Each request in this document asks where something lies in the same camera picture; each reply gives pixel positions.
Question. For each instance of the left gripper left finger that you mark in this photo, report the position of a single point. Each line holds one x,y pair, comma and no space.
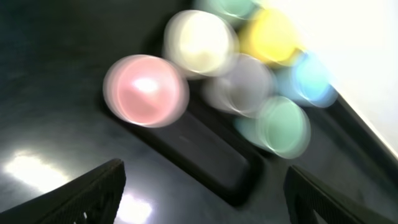
81,199

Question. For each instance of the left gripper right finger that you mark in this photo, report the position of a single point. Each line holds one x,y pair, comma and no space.
314,202

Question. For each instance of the green cup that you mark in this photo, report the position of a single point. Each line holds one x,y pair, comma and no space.
230,7
280,127

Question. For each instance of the black tray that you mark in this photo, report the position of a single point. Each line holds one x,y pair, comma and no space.
205,155

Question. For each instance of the blue cup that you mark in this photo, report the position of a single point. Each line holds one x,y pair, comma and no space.
308,81

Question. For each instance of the pink cup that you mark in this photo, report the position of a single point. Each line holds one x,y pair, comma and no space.
146,93

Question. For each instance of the grey cup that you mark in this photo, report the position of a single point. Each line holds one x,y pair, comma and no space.
242,87

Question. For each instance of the yellow cup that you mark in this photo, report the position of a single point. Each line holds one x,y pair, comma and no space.
270,37

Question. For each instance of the white cup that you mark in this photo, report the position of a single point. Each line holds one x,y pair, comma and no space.
199,43

